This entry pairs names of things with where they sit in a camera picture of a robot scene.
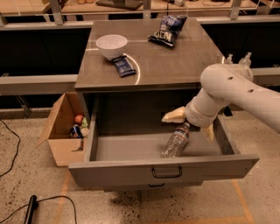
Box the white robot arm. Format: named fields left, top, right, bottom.
left=162, top=64, right=280, bottom=133

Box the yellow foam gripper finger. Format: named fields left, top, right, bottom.
left=162, top=107, right=186, bottom=123
left=200, top=124, right=214, bottom=143

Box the black cylindrical floor plug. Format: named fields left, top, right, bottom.
left=24, top=195, right=38, bottom=224

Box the red apple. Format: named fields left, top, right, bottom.
left=74, top=115, right=84, bottom=125

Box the blue soda can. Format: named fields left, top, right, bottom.
left=70, top=124, right=83, bottom=138

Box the clear sanitizer pump bottle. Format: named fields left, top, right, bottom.
left=239, top=52, right=252, bottom=67

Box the clear plastic water bottle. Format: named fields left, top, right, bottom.
left=162, top=122, right=190, bottom=158

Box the dark blue snack bar packet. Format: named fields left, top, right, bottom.
left=112, top=56, right=137, bottom=78

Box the white ceramic bowl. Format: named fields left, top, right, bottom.
left=95, top=34, right=128, bottom=60

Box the green item in box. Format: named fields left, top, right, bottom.
left=81, top=117, right=88, bottom=128

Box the open grey top drawer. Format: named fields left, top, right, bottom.
left=69, top=96, right=259, bottom=191

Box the lower drawer handle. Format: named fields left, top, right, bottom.
left=148, top=183, right=165, bottom=188

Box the black drawer handle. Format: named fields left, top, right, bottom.
left=151, top=167, right=183, bottom=179

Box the blue chip bag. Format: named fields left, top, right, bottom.
left=148, top=15, right=187, bottom=47

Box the grey cabinet with counter top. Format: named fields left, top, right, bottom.
left=75, top=18, right=223, bottom=95

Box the black floor cable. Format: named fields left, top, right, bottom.
left=0, top=118, right=22, bottom=178

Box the brown cardboard box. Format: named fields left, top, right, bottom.
left=37, top=92, right=87, bottom=166

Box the dark tray on back table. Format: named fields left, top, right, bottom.
left=96, top=0, right=143, bottom=10

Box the small clear pump bottle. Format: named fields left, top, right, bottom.
left=225, top=53, right=233, bottom=64

